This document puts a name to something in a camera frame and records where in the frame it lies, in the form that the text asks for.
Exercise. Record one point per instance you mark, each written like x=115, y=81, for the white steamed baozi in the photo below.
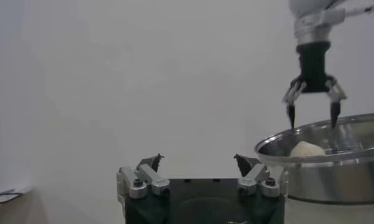
x=307, y=150

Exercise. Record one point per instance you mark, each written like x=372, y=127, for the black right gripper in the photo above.
x=313, y=70

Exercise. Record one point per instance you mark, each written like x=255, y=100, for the perforated steel steamer basket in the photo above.
x=327, y=182

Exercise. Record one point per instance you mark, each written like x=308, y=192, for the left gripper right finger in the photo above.
x=260, y=181

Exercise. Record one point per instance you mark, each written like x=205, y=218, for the white electric cooker base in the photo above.
x=333, y=214

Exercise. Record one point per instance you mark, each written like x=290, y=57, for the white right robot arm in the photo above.
x=312, y=27

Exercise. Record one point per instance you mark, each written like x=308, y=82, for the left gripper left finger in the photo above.
x=144, y=182

